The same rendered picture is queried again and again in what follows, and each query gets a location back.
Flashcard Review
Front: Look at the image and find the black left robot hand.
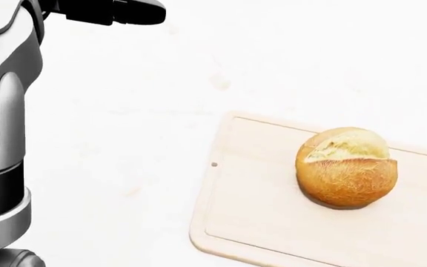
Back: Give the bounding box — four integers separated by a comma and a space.
42, 0, 168, 27

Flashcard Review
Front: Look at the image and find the round crusty bread roll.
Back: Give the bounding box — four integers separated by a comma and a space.
294, 127, 400, 210

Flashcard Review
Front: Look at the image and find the light wooden cutting board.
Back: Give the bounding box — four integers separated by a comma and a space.
188, 110, 427, 267

